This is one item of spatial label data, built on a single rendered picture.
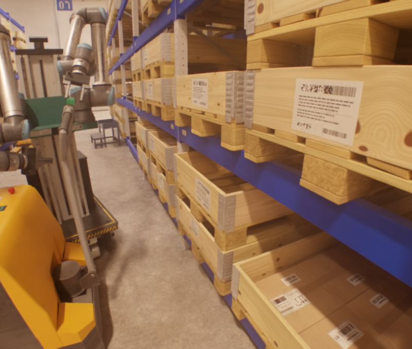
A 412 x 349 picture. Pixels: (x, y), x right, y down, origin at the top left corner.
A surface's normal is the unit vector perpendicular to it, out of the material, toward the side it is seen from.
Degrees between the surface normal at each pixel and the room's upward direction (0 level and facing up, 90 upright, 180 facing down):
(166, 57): 90
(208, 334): 0
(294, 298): 0
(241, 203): 90
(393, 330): 0
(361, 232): 90
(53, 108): 90
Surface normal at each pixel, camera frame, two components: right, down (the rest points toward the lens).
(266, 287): 0.00, -0.93
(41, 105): 0.65, 0.27
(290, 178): -0.91, 0.15
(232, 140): -0.33, 0.34
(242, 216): 0.42, 0.32
